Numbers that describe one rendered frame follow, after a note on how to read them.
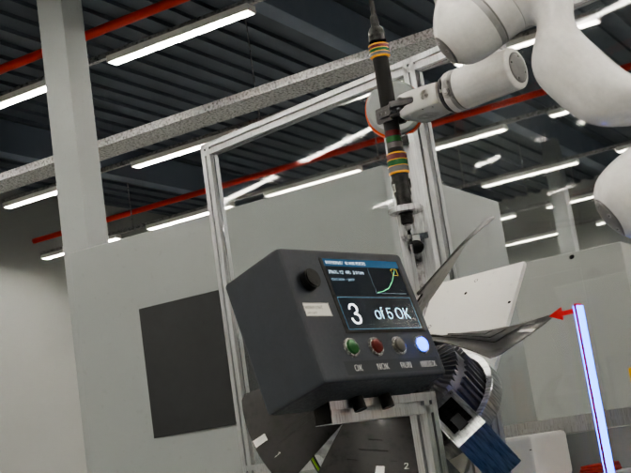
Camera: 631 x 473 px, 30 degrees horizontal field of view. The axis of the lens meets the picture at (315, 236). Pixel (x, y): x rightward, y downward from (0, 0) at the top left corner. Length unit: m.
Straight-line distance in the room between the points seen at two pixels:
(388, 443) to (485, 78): 0.72
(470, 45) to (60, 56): 7.27
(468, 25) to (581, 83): 0.21
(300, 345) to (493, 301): 1.29
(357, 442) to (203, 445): 2.68
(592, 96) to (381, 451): 0.83
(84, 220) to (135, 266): 3.49
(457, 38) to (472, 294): 1.06
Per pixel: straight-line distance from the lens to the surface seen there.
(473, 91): 2.32
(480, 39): 1.86
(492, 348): 2.19
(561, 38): 1.81
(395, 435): 2.27
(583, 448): 3.03
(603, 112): 1.77
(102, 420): 5.22
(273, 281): 1.52
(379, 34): 2.52
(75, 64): 9.00
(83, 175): 8.70
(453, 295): 2.84
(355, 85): 3.48
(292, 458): 2.48
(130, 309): 5.13
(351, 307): 1.56
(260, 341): 1.53
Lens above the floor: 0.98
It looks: 11 degrees up
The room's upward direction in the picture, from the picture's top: 8 degrees counter-clockwise
